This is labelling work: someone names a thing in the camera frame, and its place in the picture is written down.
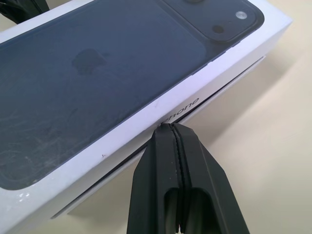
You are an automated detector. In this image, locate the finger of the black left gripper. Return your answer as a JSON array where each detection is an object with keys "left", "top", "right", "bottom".
[
  {"left": 32, "top": 0, "right": 50, "bottom": 11},
  {"left": 0, "top": 0, "right": 24, "bottom": 25}
]

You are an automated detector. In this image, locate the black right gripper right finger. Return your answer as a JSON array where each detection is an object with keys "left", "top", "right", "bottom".
[{"left": 173, "top": 123, "right": 251, "bottom": 234}]

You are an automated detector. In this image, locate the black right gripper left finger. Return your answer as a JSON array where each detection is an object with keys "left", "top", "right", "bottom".
[{"left": 126, "top": 123, "right": 186, "bottom": 234}]

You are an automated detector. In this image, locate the white phone box lid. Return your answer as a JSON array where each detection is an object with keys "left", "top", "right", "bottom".
[{"left": 0, "top": 0, "right": 293, "bottom": 229}]

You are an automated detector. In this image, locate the white phone box base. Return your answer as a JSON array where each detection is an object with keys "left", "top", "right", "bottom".
[{"left": 49, "top": 55, "right": 267, "bottom": 220}]

